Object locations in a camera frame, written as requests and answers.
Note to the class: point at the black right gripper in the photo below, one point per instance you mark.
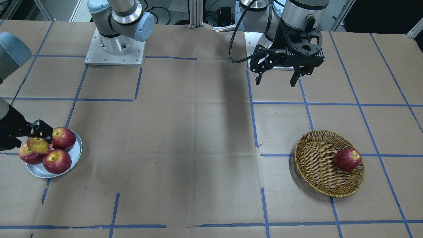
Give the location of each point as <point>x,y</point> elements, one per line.
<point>12,125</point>

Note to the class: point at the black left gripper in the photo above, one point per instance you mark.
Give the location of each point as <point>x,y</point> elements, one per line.
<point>283,42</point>

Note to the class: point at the yellow red apple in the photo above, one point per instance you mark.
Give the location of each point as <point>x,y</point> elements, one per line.
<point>39,146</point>

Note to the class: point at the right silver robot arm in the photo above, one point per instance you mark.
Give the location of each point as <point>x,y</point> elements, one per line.
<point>120,24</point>

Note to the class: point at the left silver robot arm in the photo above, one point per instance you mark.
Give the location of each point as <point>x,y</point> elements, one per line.
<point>265,15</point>

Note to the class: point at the red apple on plate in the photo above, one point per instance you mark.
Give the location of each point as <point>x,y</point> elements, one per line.
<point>63,138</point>
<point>57,161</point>
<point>29,156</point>

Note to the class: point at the light blue plate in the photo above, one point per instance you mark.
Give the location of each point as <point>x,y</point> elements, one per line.
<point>75,153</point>

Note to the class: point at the woven wicker basket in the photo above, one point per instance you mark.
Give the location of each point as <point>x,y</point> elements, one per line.
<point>314,155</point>

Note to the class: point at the dark red apple in basket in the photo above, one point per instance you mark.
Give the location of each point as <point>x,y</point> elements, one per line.
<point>347,159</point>

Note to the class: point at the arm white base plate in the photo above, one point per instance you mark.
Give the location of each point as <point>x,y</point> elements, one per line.
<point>116,51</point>
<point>257,38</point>

